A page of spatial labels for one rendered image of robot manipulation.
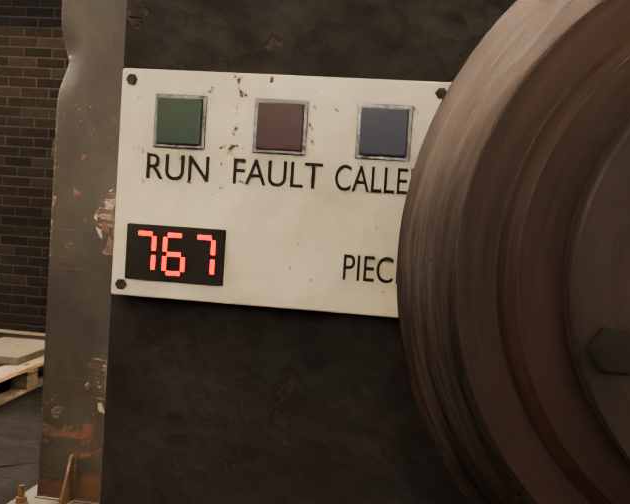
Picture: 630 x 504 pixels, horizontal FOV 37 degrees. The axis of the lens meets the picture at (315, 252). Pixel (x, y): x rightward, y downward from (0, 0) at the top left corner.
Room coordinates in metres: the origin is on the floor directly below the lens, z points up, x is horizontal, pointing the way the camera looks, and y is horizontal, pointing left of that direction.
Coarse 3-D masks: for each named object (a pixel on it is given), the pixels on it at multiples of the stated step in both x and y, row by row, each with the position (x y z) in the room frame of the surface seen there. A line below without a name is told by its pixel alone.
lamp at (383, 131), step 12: (372, 108) 0.71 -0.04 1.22; (384, 108) 0.71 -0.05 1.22; (372, 120) 0.71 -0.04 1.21; (384, 120) 0.71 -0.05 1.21; (396, 120) 0.70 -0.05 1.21; (408, 120) 0.70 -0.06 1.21; (360, 132) 0.71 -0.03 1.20; (372, 132) 0.71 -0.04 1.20; (384, 132) 0.71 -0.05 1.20; (396, 132) 0.70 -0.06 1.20; (360, 144) 0.71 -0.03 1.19; (372, 144) 0.71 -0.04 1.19; (384, 144) 0.71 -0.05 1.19; (396, 144) 0.70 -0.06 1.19; (396, 156) 0.70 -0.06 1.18
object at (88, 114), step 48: (96, 0) 3.28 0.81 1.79; (96, 48) 3.28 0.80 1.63; (96, 96) 3.27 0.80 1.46; (96, 144) 3.27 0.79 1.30; (96, 192) 3.27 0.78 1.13; (96, 240) 3.27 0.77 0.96; (48, 288) 3.30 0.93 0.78; (96, 288) 3.27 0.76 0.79; (48, 336) 3.30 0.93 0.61; (96, 336) 3.26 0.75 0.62; (48, 384) 3.29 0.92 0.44; (96, 384) 3.25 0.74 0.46; (48, 432) 3.29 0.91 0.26; (96, 432) 3.26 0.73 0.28; (48, 480) 3.29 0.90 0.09; (96, 480) 3.26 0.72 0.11
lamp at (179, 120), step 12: (168, 108) 0.73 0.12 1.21; (180, 108) 0.73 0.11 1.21; (192, 108) 0.73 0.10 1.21; (168, 120) 0.73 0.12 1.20; (180, 120) 0.73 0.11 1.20; (192, 120) 0.73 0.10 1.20; (156, 132) 0.73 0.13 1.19; (168, 132) 0.73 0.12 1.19; (180, 132) 0.73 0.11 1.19; (192, 132) 0.73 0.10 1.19; (180, 144) 0.73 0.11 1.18; (192, 144) 0.73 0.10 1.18
